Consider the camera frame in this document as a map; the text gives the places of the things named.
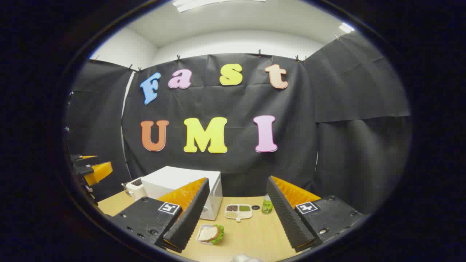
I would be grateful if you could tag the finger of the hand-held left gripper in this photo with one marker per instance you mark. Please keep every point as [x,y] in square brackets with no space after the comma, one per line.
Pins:
[98,173]
[85,158]

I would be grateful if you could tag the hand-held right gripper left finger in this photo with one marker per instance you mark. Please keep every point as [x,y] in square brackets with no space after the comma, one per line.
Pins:
[189,218]

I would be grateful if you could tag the ceiling light panel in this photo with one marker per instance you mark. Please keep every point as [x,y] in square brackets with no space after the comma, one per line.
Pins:
[346,27]

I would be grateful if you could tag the white microwave oven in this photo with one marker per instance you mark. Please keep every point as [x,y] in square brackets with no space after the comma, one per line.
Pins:
[171,180]

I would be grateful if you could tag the green label drink bottle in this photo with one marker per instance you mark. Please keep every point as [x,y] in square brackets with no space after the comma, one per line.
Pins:
[267,205]

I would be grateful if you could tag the white divided plate with grains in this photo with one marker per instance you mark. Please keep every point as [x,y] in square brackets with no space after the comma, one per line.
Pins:
[238,212]

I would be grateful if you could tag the white rectangular dish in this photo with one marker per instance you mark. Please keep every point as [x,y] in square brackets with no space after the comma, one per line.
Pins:
[200,234]

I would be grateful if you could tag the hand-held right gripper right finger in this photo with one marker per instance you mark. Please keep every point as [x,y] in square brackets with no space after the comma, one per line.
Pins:
[287,218]

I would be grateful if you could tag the black backdrop cloth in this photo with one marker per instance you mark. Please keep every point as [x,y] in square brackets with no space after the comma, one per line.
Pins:
[236,167]

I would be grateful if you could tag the white toaster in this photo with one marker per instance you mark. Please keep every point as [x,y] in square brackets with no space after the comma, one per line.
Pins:
[135,187]

